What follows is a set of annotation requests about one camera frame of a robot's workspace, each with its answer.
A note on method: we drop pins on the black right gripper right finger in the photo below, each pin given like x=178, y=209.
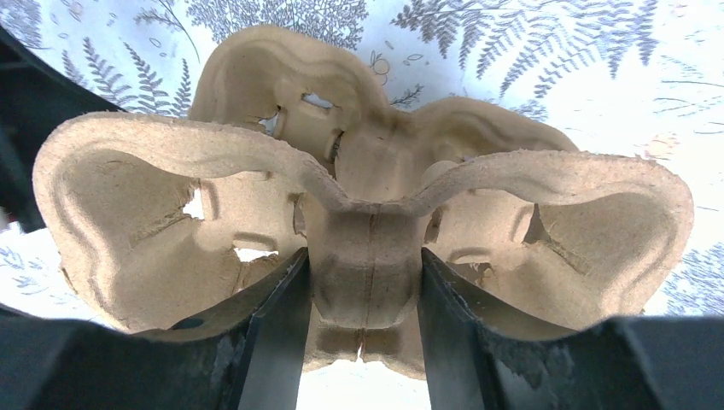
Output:
x=635, y=362

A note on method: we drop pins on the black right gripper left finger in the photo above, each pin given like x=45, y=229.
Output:
x=243, y=353

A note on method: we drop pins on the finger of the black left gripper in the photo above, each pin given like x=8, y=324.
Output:
x=35, y=99

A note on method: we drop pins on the cardboard cup carrier tray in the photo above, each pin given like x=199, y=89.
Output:
x=157, y=219

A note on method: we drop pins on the floral table mat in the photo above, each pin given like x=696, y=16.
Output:
x=641, y=79

